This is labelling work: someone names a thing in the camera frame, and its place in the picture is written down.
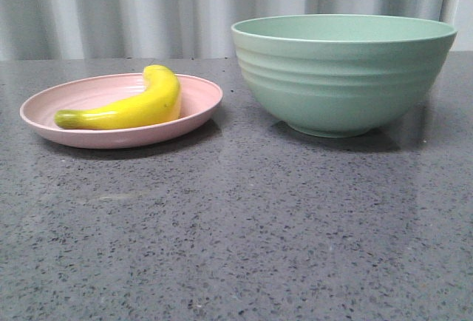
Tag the yellow toy banana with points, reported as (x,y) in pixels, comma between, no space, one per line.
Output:
(160,102)

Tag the green ribbed bowl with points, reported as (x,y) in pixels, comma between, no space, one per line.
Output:
(340,75)

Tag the pink round plate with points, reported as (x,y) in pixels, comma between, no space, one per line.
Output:
(200,98)

